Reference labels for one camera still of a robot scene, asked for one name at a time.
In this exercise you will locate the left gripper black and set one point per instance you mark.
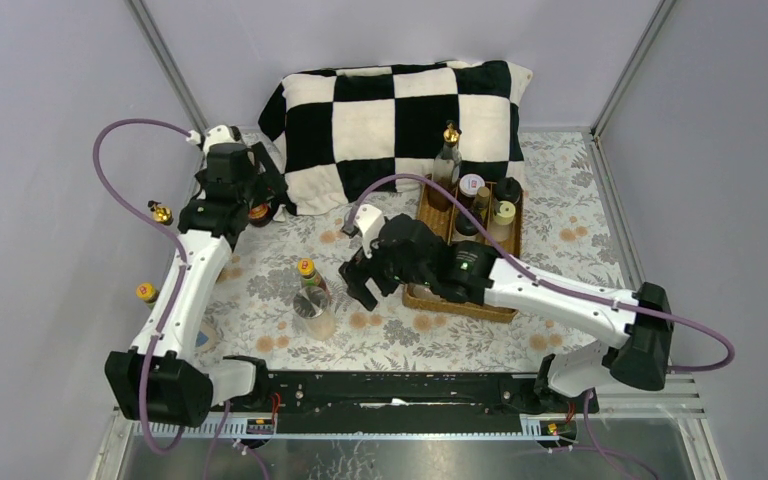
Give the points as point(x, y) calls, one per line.
point(268, 174)

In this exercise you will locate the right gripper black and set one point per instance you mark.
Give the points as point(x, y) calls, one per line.
point(354, 273)

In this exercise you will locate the green bottle yellow cap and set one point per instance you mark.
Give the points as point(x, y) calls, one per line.
point(310, 275)

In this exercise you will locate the glass cruet gold spout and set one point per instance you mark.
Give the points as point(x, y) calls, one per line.
point(445, 168)

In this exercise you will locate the small yellow oil bottle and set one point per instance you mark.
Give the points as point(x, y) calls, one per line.
point(463, 228)

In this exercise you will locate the white lid brown sauce jar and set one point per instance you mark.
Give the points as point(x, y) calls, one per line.
point(469, 186)

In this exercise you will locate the woven wicker tray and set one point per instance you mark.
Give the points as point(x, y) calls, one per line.
point(441, 223)

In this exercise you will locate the yellow cap spice bottle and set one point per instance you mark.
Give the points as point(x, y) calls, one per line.
point(501, 221)

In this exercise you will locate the black cap shaker bottle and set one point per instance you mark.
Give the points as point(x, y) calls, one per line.
point(507, 189)

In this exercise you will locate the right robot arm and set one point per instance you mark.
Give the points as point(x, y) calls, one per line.
point(631, 340)

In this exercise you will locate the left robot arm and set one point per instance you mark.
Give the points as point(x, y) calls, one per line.
point(155, 379)

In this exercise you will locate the red lid chili sauce jar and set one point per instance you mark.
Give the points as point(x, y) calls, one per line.
point(261, 215)

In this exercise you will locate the floral tablecloth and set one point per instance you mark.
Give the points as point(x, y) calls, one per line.
point(565, 231)

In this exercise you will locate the black white checkered pillow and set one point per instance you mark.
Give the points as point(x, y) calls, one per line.
point(340, 130)

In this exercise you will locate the reflected cruet gold spout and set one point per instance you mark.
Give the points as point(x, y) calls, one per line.
point(160, 213)

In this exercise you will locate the reflected jar white lid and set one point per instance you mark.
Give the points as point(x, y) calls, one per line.
point(207, 338)

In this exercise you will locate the reflected green bottle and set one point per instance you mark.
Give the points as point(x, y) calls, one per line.
point(147, 293)

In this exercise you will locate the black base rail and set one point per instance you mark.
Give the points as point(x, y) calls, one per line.
point(330, 403)

